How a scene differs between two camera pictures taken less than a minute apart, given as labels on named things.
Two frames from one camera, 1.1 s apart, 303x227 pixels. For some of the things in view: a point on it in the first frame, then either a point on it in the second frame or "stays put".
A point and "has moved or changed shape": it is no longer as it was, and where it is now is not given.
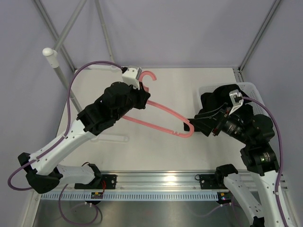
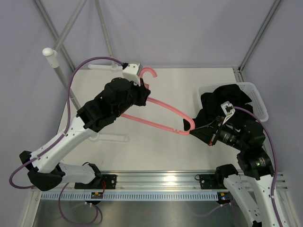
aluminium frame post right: [237, 70] stays put
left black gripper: [142, 96] stays put
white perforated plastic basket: [249, 91] stays put
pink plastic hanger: [141, 81] has moved or changed shape
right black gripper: [206, 121] to [207, 133]
